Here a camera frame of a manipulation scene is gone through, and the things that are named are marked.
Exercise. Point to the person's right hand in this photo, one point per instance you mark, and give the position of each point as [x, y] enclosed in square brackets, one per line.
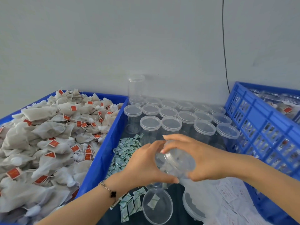
[211, 161]

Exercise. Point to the clear jar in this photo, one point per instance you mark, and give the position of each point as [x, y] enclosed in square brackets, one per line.
[177, 162]

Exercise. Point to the group of lidded jars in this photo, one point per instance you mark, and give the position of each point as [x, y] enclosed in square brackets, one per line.
[183, 119]

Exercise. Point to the blue slatted crate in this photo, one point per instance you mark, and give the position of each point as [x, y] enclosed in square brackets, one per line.
[267, 138]

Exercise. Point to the pile of white label papers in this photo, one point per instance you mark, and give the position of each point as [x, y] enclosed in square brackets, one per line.
[229, 203]

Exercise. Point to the person's right forearm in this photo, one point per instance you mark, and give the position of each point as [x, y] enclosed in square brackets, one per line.
[276, 180]

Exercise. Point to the blue plastic tray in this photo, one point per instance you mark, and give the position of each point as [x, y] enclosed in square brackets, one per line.
[101, 161]

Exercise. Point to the person's left hand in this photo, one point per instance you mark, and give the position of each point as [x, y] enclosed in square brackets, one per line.
[143, 166]

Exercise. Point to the pile of green desiccant packets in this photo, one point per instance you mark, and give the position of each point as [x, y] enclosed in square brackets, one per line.
[119, 152]

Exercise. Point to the pile of tea bags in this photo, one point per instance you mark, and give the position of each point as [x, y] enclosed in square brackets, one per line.
[47, 147]

